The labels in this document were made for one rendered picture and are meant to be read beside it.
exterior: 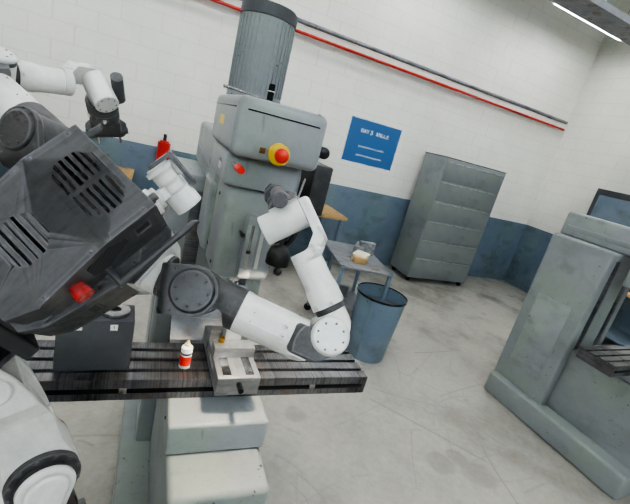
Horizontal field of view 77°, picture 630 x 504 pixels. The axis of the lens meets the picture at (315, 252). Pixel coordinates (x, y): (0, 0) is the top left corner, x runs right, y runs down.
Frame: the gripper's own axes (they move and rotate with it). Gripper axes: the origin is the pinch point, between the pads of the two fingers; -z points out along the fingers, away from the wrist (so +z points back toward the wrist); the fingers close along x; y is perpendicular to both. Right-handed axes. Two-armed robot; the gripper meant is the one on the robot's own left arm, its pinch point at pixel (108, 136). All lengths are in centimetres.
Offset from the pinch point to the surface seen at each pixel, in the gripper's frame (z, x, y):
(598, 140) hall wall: -229, 732, 144
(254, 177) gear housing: 24, 39, -32
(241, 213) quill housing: 13, 36, -39
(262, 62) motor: 25, 51, 11
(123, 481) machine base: -90, -15, -116
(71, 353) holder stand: -20, -19, -67
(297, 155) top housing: 37, 49, -33
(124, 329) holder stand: -16, -3, -63
